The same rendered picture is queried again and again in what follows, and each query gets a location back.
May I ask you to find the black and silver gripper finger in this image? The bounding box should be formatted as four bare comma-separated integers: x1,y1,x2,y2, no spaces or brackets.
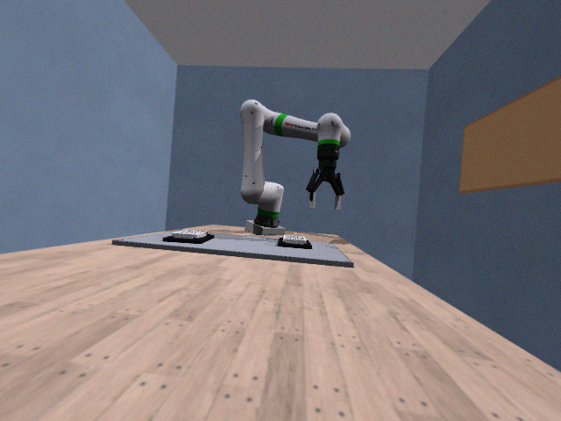
329,173,344,210
306,168,329,208

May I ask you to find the black rectangular frame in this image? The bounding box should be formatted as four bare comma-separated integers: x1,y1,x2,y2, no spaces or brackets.
162,234,214,244

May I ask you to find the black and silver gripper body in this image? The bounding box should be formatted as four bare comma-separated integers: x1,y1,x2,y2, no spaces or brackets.
318,159,337,182

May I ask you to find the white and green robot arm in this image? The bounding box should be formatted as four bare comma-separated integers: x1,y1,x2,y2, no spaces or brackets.
240,100,351,228

